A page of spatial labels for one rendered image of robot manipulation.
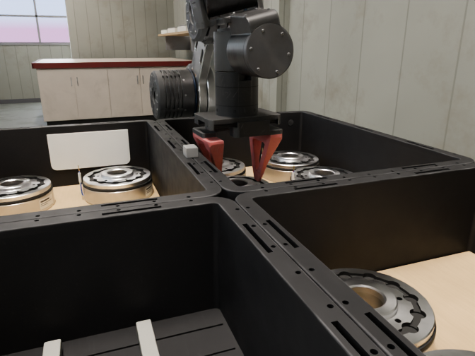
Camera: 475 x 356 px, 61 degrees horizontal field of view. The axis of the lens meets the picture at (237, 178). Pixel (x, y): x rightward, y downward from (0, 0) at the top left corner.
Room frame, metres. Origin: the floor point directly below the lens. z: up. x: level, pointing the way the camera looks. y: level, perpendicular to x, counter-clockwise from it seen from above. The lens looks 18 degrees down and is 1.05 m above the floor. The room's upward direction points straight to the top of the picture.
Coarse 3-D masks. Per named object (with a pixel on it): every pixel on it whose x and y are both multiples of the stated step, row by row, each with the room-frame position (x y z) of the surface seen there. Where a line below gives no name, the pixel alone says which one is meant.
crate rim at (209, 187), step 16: (16, 128) 0.62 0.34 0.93; (32, 128) 0.62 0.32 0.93; (48, 128) 0.63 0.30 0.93; (64, 128) 0.64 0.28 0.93; (80, 128) 0.65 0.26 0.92; (160, 128) 0.62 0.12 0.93; (176, 144) 0.51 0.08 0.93; (192, 160) 0.43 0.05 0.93; (192, 176) 0.38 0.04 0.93; (208, 176) 0.38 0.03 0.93; (192, 192) 0.33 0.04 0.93; (208, 192) 0.33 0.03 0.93; (64, 208) 0.29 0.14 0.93; (80, 208) 0.29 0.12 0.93; (96, 208) 0.29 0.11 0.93; (112, 208) 0.29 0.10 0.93
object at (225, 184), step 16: (288, 112) 0.78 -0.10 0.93; (304, 112) 0.78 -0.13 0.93; (352, 128) 0.63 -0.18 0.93; (400, 144) 0.53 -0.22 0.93; (416, 144) 0.51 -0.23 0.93; (208, 160) 0.43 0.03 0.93; (464, 160) 0.43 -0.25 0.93; (224, 176) 0.38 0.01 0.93; (336, 176) 0.38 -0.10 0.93; (352, 176) 0.38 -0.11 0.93; (368, 176) 0.38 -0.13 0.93; (224, 192) 0.34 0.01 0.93; (240, 192) 0.33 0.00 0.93
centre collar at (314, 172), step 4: (316, 168) 0.61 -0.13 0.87; (320, 168) 0.61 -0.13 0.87; (324, 168) 0.61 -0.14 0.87; (328, 168) 0.61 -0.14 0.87; (312, 172) 0.59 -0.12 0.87; (316, 172) 0.60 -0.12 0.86; (320, 172) 0.60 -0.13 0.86; (324, 172) 0.60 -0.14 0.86; (328, 172) 0.60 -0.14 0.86; (332, 172) 0.60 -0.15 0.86; (336, 172) 0.59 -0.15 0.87; (312, 176) 0.58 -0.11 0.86; (316, 176) 0.57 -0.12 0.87; (320, 176) 0.57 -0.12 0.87; (324, 176) 0.57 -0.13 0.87
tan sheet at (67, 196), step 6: (60, 186) 0.63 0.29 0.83; (66, 186) 0.63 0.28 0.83; (72, 186) 0.63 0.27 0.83; (78, 186) 0.63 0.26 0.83; (54, 192) 0.60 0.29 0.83; (60, 192) 0.60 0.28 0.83; (66, 192) 0.60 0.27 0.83; (72, 192) 0.60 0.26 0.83; (78, 192) 0.60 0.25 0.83; (156, 192) 0.60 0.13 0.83; (54, 198) 0.57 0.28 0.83; (60, 198) 0.57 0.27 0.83; (66, 198) 0.57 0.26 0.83; (72, 198) 0.57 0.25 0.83; (78, 198) 0.57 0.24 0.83; (54, 204) 0.55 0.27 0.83; (60, 204) 0.55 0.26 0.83; (66, 204) 0.55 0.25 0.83; (72, 204) 0.55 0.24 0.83; (78, 204) 0.55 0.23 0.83; (84, 204) 0.55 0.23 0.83; (90, 204) 0.55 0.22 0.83
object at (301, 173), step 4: (300, 168) 0.63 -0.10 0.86; (304, 168) 0.63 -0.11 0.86; (308, 168) 0.63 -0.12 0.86; (312, 168) 0.63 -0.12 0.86; (332, 168) 0.63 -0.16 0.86; (336, 168) 0.63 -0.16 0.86; (340, 168) 0.63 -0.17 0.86; (296, 172) 0.60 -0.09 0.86; (300, 172) 0.61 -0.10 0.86; (304, 172) 0.60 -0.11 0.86; (308, 172) 0.60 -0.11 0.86; (340, 172) 0.60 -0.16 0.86; (344, 172) 0.61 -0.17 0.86; (348, 172) 0.60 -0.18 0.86; (352, 172) 0.60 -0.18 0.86; (296, 176) 0.59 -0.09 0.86; (300, 176) 0.59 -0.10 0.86; (304, 176) 0.59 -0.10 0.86; (308, 176) 0.59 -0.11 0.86
